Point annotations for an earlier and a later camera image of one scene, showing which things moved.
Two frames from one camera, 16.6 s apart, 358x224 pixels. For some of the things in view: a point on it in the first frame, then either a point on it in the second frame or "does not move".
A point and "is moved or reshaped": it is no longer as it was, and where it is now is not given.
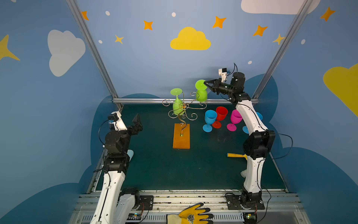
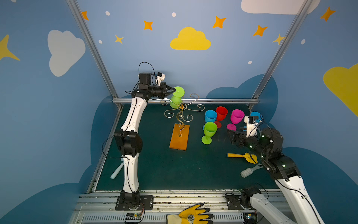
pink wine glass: [235, 118] does not move
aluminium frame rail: [169, 101] does not move
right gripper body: [216, 85] -> [241, 138]
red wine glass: [221, 113] does not move
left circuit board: [134, 216] does not move
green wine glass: [201, 89] -> [209, 129]
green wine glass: [178, 107] is moved or reshaped
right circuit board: [250, 217] does not move
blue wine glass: [210, 117] does not move
